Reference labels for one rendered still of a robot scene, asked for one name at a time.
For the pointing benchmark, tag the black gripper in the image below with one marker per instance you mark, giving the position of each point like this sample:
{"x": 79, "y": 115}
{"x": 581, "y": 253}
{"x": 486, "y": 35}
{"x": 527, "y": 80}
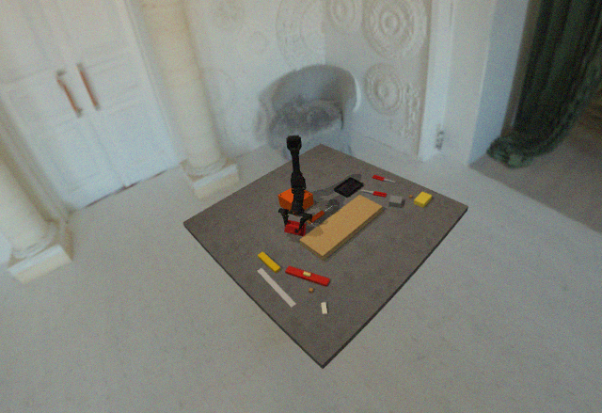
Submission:
{"x": 296, "y": 208}

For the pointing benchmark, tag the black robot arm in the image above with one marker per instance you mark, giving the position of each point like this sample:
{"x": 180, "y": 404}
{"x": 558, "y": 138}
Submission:
{"x": 297, "y": 180}

